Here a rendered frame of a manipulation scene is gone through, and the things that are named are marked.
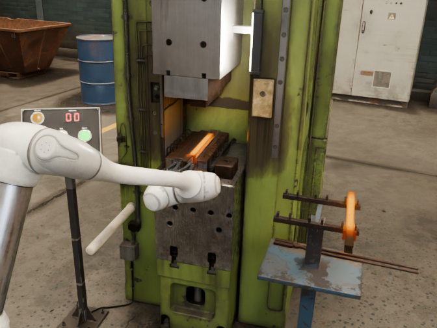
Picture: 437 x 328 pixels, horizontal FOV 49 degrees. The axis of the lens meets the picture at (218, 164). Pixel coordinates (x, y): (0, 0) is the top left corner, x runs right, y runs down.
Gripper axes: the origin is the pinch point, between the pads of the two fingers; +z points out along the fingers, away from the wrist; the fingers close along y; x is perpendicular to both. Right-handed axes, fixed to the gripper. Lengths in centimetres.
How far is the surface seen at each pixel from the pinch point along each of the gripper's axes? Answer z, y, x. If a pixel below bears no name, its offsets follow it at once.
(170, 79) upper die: 5.1, -9.5, 35.4
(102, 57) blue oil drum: 392, -248, -34
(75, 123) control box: -5, -51, 14
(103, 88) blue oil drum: 391, -249, -76
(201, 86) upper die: 5.1, 4.5, 33.2
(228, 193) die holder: -0.9, 19.5, -12.1
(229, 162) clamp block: 9.9, 17.1, -1.6
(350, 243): -41, 71, -4
